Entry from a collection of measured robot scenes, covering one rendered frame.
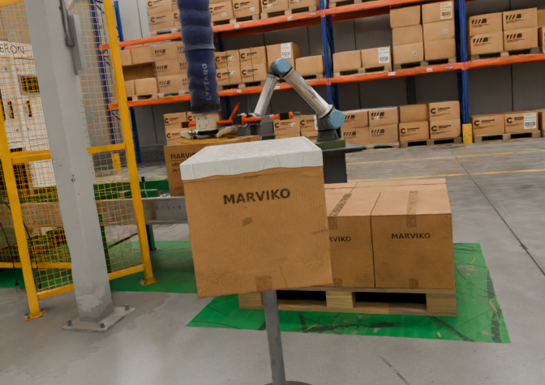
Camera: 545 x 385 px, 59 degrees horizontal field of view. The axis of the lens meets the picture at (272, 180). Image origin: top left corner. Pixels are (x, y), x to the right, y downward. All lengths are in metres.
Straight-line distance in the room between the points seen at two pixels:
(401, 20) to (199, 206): 9.35
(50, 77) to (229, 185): 1.72
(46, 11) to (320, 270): 2.09
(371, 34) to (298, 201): 10.54
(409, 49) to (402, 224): 8.09
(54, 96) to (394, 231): 1.95
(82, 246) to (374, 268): 1.63
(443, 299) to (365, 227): 0.53
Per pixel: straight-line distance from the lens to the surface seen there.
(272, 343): 1.83
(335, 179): 4.11
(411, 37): 10.47
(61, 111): 2.87
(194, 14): 3.56
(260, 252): 1.41
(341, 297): 2.72
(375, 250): 2.60
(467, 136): 10.39
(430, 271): 2.62
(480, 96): 11.82
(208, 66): 3.54
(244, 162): 1.35
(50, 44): 2.90
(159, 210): 3.51
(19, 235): 3.34
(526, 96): 11.98
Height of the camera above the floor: 1.16
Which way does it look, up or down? 9 degrees down
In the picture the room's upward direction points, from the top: 6 degrees counter-clockwise
